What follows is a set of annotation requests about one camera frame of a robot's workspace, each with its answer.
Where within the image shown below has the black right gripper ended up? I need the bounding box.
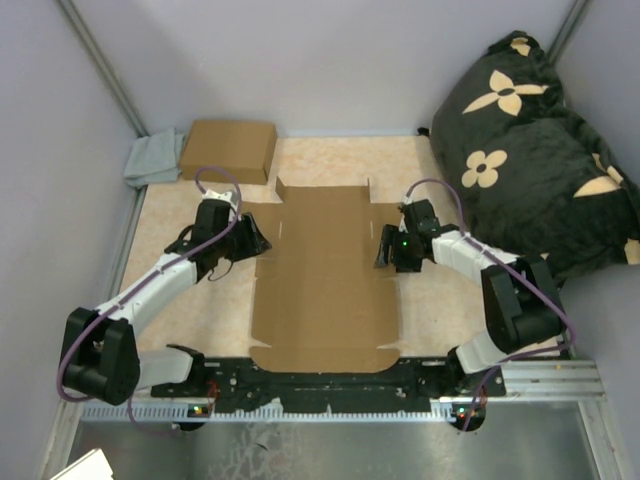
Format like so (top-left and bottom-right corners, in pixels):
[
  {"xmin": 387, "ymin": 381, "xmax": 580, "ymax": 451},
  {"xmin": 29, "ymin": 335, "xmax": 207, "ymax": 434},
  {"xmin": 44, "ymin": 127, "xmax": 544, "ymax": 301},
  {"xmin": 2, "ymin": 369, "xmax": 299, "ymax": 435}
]
[{"xmin": 374, "ymin": 225, "xmax": 421, "ymax": 274}]

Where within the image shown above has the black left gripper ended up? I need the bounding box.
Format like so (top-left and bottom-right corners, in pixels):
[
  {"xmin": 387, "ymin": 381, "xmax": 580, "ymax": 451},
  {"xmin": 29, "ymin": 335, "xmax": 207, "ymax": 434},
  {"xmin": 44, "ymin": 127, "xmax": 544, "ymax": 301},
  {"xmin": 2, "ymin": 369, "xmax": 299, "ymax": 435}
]
[{"xmin": 215, "ymin": 213, "xmax": 271, "ymax": 263}]

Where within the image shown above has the brown cardboard box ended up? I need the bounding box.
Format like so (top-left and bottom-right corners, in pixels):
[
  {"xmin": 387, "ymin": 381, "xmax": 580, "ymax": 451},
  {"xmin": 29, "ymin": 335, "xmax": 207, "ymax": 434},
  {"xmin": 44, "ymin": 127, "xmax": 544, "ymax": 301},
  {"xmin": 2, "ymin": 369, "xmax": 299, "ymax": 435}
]
[
  {"xmin": 248, "ymin": 180, "xmax": 401, "ymax": 373},
  {"xmin": 179, "ymin": 119, "xmax": 277, "ymax": 185}
]

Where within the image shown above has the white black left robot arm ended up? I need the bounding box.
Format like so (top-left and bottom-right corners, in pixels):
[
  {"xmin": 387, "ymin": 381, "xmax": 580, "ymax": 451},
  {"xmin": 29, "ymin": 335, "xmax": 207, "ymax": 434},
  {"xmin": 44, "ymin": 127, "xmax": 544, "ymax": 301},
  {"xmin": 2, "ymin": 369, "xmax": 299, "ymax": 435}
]
[{"xmin": 56, "ymin": 189, "xmax": 271, "ymax": 406}]

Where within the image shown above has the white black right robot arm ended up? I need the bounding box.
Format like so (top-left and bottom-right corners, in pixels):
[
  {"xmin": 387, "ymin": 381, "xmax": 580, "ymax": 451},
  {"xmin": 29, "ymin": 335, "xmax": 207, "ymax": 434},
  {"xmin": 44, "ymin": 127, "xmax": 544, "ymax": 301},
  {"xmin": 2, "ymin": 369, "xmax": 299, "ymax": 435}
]
[{"xmin": 374, "ymin": 198, "xmax": 567, "ymax": 396}]

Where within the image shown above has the closed brown cardboard box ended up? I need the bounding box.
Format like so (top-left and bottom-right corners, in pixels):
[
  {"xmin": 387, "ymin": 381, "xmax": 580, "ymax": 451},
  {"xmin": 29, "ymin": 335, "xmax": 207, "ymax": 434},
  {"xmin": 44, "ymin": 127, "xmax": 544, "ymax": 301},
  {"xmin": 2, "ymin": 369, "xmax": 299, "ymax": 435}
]
[{"xmin": 179, "ymin": 119, "xmax": 277, "ymax": 185}]

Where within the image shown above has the grey folded cloth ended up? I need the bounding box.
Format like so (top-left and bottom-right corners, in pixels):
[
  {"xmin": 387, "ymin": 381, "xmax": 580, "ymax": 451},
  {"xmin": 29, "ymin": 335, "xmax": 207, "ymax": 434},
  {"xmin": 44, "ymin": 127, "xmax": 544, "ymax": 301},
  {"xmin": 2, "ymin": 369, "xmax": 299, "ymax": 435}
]
[{"xmin": 123, "ymin": 128, "xmax": 185, "ymax": 188}]

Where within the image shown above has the black floral pillow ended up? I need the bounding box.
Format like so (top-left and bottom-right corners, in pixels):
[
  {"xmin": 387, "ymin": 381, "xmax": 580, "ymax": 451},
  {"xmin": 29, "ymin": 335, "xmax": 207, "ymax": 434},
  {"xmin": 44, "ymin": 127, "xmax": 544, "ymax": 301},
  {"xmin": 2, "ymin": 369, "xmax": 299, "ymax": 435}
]
[{"xmin": 430, "ymin": 31, "xmax": 639, "ymax": 281}]

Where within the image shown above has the white paper sheet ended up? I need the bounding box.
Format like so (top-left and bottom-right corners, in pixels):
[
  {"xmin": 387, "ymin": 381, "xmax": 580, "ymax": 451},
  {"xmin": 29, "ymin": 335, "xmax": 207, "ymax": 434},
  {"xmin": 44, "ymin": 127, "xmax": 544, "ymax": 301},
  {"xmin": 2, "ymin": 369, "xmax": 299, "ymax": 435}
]
[{"xmin": 51, "ymin": 448, "xmax": 114, "ymax": 480}]

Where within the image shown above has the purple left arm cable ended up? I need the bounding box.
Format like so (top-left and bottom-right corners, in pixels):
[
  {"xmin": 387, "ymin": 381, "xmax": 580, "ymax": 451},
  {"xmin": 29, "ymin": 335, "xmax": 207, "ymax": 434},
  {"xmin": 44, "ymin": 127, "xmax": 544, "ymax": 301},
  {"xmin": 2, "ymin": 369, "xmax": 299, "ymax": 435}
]
[{"xmin": 55, "ymin": 165, "xmax": 242, "ymax": 434}]

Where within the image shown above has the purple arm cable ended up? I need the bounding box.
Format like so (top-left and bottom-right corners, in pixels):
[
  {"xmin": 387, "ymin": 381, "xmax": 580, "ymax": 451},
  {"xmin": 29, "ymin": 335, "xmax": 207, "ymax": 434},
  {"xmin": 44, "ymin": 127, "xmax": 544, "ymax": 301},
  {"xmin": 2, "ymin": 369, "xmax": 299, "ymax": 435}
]
[
  {"xmin": 402, "ymin": 178, "xmax": 577, "ymax": 434},
  {"xmin": 55, "ymin": 165, "xmax": 242, "ymax": 434}
]

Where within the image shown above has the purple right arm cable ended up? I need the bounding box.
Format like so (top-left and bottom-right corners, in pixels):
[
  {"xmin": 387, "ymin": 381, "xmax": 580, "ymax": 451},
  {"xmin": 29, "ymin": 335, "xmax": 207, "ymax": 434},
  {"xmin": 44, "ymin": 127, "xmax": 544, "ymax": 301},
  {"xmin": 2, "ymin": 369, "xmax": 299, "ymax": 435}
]
[{"xmin": 402, "ymin": 178, "xmax": 577, "ymax": 434}]

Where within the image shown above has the white slotted cable duct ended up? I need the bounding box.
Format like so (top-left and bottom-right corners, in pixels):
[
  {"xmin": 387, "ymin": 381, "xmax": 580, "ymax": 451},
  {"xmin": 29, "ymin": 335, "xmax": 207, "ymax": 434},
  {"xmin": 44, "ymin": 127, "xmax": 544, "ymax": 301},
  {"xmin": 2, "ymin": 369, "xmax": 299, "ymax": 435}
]
[{"xmin": 80, "ymin": 399, "xmax": 468, "ymax": 424}]

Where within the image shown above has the aluminium frame rail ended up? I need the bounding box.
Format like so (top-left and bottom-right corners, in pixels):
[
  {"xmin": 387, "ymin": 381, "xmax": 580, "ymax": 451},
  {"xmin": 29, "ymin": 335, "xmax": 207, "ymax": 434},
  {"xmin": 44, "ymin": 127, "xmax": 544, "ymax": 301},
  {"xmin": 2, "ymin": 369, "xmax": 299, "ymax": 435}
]
[{"xmin": 60, "ymin": 359, "xmax": 607, "ymax": 401}]

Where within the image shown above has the right grey metal corner rail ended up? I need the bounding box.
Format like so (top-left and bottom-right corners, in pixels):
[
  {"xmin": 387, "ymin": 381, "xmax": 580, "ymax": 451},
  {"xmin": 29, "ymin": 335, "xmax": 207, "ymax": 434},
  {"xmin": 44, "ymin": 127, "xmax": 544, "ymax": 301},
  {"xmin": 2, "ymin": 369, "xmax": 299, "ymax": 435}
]
[{"xmin": 547, "ymin": 0, "xmax": 592, "ymax": 63}]

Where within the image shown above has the grey metal corner rail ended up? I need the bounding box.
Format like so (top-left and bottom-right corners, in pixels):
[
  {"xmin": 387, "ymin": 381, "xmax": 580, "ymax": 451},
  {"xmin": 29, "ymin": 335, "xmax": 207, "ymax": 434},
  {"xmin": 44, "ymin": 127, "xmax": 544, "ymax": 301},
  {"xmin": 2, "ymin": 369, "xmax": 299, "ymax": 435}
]
[
  {"xmin": 54, "ymin": 0, "xmax": 149, "ymax": 137},
  {"xmin": 547, "ymin": 0, "xmax": 592, "ymax": 63}
]

